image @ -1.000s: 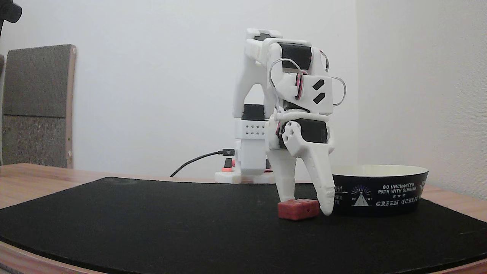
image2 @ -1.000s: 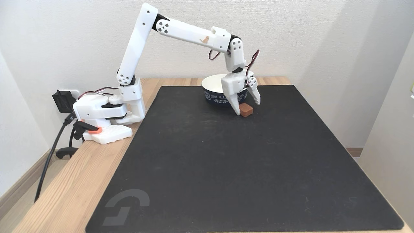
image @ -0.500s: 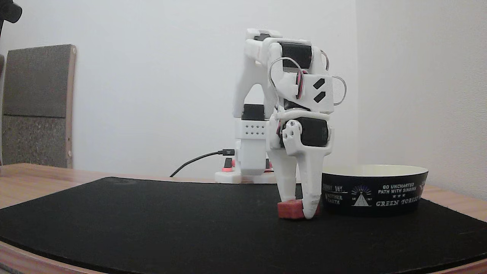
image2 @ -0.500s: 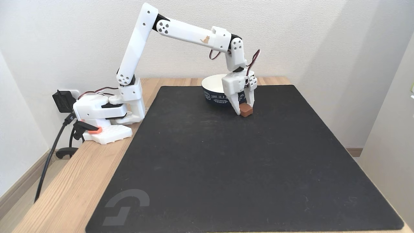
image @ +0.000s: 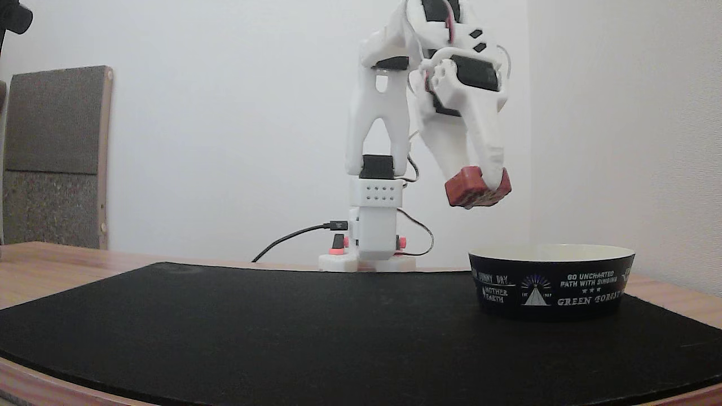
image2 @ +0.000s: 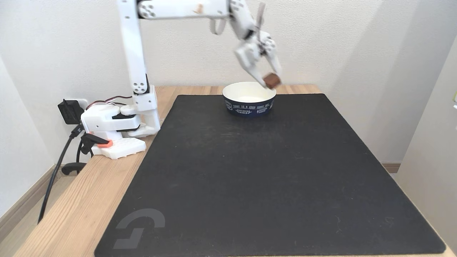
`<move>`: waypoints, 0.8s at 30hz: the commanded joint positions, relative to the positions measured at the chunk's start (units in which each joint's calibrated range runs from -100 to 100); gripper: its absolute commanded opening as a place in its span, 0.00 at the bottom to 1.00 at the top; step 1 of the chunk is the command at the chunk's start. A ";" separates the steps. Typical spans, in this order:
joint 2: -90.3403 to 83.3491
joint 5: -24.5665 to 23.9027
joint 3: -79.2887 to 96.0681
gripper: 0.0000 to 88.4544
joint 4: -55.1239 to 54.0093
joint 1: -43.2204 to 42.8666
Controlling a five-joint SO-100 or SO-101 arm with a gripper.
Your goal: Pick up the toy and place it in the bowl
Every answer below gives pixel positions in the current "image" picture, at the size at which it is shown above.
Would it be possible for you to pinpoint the black USB cable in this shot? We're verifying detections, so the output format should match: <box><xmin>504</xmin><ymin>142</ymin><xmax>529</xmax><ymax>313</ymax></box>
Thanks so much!
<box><xmin>252</xmin><ymin>221</ymin><xmax>349</xmax><ymax>263</ymax></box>

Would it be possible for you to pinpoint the black felt mat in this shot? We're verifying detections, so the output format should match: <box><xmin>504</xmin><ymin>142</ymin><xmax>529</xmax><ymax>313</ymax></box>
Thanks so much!
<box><xmin>0</xmin><ymin>262</ymin><xmax>722</xmax><ymax>406</ymax></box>

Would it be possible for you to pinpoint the red toy block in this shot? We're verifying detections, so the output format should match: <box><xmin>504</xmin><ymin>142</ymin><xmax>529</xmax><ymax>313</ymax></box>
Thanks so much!
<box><xmin>444</xmin><ymin>166</ymin><xmax>513</xmax><ymax>210</ymax></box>

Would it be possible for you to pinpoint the black camera device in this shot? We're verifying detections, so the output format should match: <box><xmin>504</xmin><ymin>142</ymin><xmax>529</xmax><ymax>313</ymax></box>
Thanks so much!
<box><xmin>0</xmin><ymin>0</ymin><xmax>33</xmax><ymax>57</ymax></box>

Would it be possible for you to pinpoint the red black servo wire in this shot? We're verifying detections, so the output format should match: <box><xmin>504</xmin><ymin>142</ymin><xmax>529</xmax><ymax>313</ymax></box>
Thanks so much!
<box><xmin>395</xmin><ymin>207</ymin><xmax>435</xmax><ymax>257</ymax></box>

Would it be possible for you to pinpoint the grey board with wooden edge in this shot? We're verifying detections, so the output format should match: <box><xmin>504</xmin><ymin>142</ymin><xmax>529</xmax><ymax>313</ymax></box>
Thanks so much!
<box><xmin>2</xmin><ymin>65</ymin><xmax>113</xmax><ymax>250</ymax></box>

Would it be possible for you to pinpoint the black printed bowl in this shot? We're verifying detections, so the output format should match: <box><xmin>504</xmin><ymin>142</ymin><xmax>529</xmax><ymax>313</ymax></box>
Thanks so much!
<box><xmin>469</xmin><ymin>244</ymin><xmax>636</xmax><ymax>323</ymax></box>

